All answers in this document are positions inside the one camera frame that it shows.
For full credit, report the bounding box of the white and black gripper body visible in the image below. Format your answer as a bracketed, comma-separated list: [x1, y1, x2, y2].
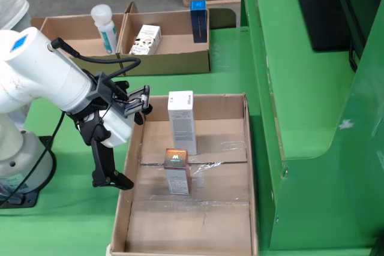
[64, 104, 136, 149]

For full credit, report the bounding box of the tall white carton box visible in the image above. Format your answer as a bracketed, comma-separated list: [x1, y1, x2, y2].
[167, 90, 198, 155]

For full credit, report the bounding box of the copper topped carton box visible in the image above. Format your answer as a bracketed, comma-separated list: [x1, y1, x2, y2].
[163, 148, 192, 196]

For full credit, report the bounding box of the white box with dark print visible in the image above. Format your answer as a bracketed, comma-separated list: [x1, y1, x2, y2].
[128, 24, 162, 56]

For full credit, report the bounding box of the large shallow cardboard tray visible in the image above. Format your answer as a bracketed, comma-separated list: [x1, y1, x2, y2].
[106, 92, 259, 256]

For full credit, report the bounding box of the dark blue carton box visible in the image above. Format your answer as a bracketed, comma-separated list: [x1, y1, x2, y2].
[190, 0, 208, 44]

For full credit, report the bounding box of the white plastic bottle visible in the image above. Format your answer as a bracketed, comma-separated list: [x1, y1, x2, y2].
[90, 4, 118, 55]

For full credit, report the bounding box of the green metal cabinet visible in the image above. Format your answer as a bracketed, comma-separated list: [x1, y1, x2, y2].
[239, 0, 384, 256]

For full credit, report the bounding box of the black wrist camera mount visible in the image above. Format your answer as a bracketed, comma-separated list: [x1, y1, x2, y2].
[91, 71, 154, 119]

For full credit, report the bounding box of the long black cable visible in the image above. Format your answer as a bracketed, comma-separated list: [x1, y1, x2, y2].
[0, 111, 66, 207]

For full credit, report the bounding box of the short black plug cable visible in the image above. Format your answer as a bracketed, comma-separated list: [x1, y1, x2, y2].
[49, 37, 142, 95]

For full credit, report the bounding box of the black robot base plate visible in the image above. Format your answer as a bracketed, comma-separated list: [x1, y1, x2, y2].
[0, 135, 58, 209]

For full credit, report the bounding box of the black cabinet cable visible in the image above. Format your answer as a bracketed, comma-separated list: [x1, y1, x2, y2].
[347, 40, 359, 73]

